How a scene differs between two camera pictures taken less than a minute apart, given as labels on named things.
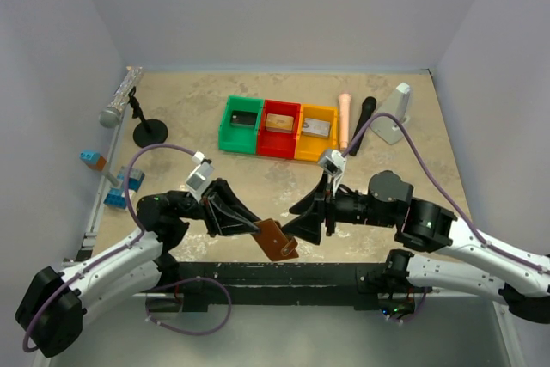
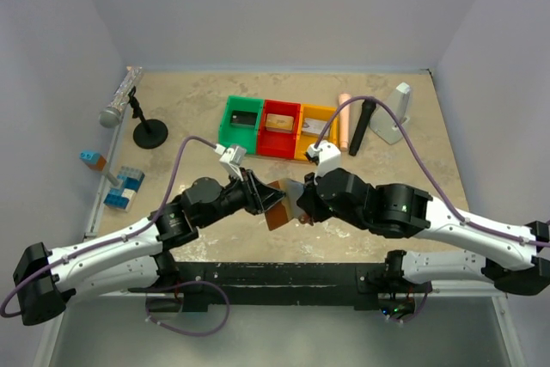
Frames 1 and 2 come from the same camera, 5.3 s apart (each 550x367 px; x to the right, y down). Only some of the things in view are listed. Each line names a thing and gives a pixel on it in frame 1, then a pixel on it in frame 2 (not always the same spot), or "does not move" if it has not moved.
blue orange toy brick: (93, 160) does not move
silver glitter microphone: (110, 116) does not move
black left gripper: (221, 222) to (259, 196)
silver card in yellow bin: (316, 127) does not move
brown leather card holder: (273, 240) to (287, 209)
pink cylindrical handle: (345, 104) does not move
